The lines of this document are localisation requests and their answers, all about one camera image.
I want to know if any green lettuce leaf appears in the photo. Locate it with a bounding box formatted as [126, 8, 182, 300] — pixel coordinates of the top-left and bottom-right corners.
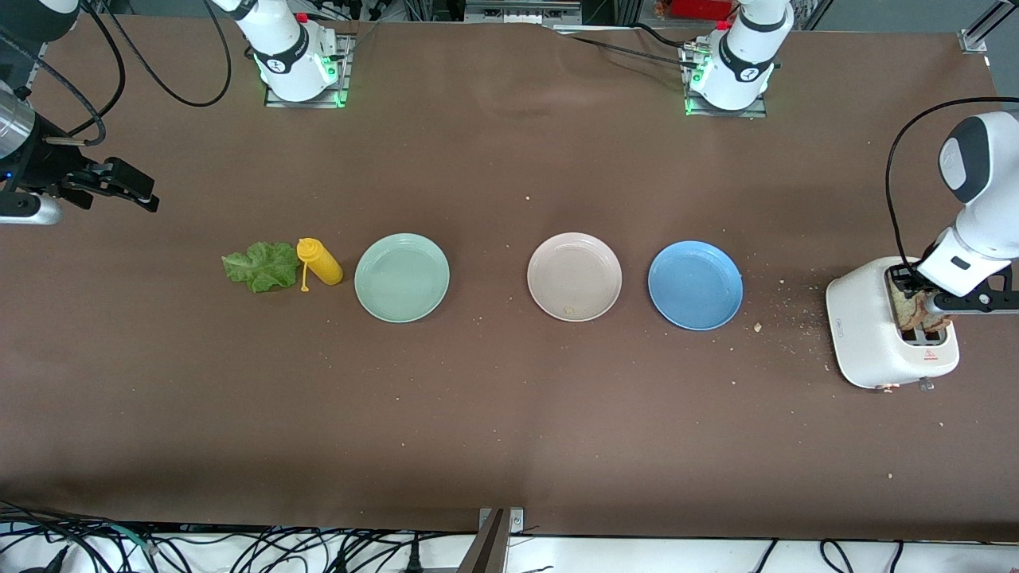
[221, 242, 302, 294]

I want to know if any yellow squeeze bottle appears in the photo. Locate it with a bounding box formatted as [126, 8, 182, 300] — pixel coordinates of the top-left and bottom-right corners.
[296, 237, 345, 293]

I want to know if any blue plate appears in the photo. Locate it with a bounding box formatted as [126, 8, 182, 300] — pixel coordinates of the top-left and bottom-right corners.
[647, 240, 744, 332]

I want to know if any mint green plate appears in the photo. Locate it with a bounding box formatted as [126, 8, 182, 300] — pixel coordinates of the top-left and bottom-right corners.
[354, 232, 451, 324]

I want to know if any beige plate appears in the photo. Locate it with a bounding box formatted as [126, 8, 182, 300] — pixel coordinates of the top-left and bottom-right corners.
[526, 232, 623, 323]

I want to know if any white toaster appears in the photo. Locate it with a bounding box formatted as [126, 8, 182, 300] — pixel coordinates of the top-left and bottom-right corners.
[826, 255, 961, 392]

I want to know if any red box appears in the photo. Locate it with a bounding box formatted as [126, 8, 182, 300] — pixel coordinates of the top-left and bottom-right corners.
[671, 0, 735, 21]

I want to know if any grey equipment unit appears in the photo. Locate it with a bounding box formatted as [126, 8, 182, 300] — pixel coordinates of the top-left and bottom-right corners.
[464, 0, 584, 25]

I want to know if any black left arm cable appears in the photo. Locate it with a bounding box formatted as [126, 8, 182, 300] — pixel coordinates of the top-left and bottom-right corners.
[885, 96, 1019, 276]

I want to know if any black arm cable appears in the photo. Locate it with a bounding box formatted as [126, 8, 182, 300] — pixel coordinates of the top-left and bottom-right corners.
[885, 96, 1019, 276]
[0, 0, 233, 148]

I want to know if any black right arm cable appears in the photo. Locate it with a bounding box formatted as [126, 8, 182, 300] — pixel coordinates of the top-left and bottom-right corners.
[0, 0, 233, 148]

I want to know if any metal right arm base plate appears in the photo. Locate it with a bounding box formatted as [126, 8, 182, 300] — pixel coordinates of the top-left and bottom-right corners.
[264, 32, 354, 109]

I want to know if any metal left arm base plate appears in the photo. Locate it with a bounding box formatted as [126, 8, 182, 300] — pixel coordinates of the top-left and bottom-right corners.
[681, 40, 770, 119]

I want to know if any aluminium frame profile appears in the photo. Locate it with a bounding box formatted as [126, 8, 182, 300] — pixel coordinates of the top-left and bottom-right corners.
[967, 0, 1019, 41]

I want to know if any thick black floor cable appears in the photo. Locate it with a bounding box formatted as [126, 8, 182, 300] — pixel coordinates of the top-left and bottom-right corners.
[0, 500, 152, 550]

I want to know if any teal floor cable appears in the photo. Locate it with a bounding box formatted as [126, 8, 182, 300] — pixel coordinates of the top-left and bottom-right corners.
[100, 525, 164, 555]

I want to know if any black table cable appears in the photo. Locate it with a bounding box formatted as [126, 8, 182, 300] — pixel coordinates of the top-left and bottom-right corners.
[553, 22, 701, 69]

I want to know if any metal table edge bracket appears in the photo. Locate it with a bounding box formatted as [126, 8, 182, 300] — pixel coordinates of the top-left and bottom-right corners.
[478, 507, 525, 534]

